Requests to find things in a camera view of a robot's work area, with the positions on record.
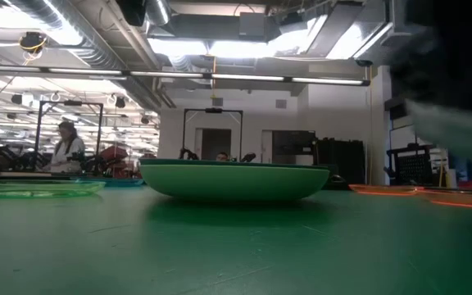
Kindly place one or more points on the dark green plastic plate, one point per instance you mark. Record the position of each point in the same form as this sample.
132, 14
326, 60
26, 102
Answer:
178, 162

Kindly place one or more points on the black perforated cart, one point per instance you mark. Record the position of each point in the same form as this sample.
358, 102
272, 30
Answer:
412, 166

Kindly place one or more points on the clear orange plate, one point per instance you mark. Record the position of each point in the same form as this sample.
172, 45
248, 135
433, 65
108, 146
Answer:
383, 189
465, 198

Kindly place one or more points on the black cabinet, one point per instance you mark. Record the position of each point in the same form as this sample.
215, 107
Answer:
340, 162

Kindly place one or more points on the large light green plate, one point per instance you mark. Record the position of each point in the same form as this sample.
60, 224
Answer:
236, 184

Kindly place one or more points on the person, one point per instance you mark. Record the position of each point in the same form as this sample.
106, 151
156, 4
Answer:
66, 155
222, 157

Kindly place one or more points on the long light bar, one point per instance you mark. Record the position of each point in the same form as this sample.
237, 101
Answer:
166, 74

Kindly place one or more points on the blue plastic plate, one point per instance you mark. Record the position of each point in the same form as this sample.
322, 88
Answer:
121, 182

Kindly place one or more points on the clear green plate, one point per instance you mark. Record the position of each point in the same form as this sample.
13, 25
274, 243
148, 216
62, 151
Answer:
35, 189

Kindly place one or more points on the black gantry frame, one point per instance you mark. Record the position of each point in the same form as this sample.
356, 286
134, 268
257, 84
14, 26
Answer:
213, 110
38, 135

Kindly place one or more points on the silver ventilation duct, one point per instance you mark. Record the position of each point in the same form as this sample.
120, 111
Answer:
76, 37

